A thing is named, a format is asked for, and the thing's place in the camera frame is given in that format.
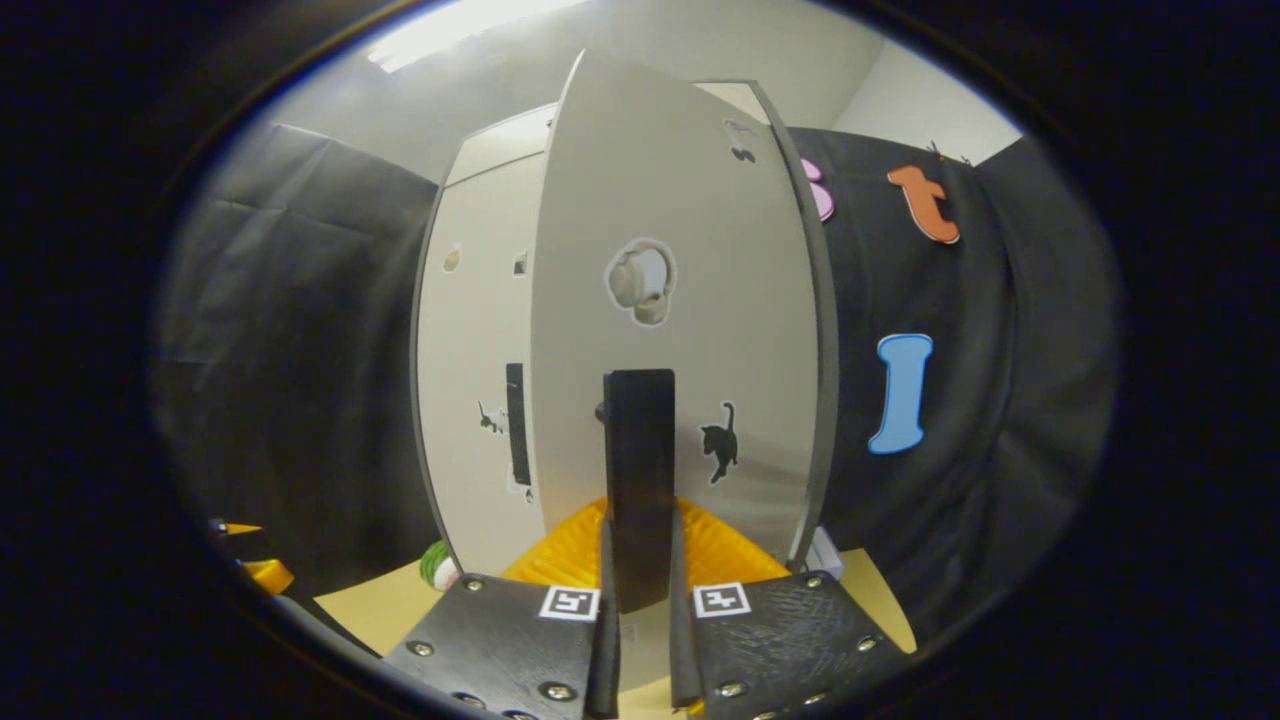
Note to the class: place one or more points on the green white round object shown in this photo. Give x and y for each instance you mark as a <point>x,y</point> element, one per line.
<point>437,568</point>

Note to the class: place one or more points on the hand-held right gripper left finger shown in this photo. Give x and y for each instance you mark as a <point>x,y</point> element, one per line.
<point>604,670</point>

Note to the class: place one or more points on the light blue book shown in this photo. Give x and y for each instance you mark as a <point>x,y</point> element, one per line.
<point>825,558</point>

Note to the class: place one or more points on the black backdrop cloth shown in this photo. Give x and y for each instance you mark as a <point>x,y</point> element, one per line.
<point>1000,400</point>

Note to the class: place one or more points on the grey double-door shoe cabinet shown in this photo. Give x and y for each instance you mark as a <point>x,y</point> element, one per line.
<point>500,145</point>

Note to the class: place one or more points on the black cloth clip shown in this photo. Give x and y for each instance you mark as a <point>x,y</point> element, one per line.
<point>945,153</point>

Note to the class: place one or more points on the shoe cabinet door camera sticker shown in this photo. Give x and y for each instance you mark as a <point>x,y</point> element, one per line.
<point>470,330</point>

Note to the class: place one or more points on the shoe cabinet door headphone sticker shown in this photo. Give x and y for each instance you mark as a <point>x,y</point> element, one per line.
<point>680,200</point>

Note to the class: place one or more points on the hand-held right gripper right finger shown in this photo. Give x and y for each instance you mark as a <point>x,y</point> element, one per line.
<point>685,665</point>

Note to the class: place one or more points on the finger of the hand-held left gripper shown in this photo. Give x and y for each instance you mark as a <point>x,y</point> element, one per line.
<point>240,528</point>
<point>270,577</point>

